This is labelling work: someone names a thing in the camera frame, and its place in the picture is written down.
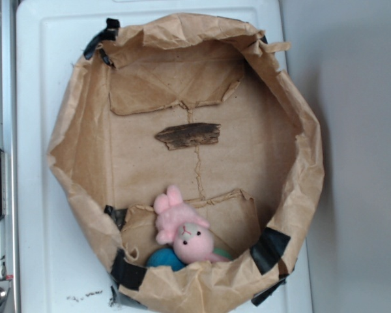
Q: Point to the brown paper-lined box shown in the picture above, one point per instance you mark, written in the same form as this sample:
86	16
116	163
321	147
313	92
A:
200	102

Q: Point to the pink plush llama toy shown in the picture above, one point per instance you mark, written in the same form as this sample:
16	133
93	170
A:
181	227

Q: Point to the green felt ball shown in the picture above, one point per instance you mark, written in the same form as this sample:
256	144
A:
225	256

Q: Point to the blue felt ball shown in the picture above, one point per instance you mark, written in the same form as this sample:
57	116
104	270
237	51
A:
165	257

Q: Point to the white plastic tray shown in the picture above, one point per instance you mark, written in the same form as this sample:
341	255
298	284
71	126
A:
59	272

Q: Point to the aluminium frame rail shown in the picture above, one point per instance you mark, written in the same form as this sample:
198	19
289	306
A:
9	245

